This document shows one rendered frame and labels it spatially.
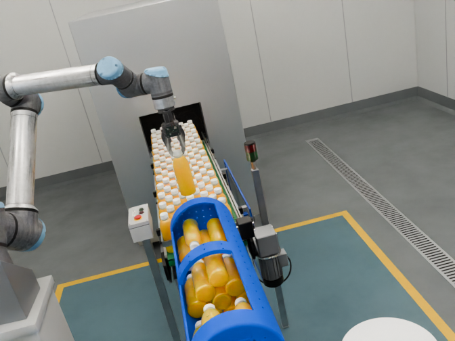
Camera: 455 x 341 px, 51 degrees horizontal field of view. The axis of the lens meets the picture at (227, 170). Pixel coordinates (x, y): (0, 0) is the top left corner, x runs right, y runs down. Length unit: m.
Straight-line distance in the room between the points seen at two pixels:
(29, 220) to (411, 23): 5.73
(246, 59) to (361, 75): 1.58
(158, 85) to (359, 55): 4.94
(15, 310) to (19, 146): 0.71
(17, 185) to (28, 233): 0.21
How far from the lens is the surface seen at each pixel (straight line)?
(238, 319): 1.38
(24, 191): 2.19
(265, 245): 2.46
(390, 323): 1.61
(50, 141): 6.46
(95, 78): 1.95
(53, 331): 2.13
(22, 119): 2.29
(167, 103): 1.96
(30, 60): 6.27
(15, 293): 1.92
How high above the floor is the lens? 2.11
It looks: 22 degrees down
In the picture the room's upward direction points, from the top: 12 degrees counter-clockwise
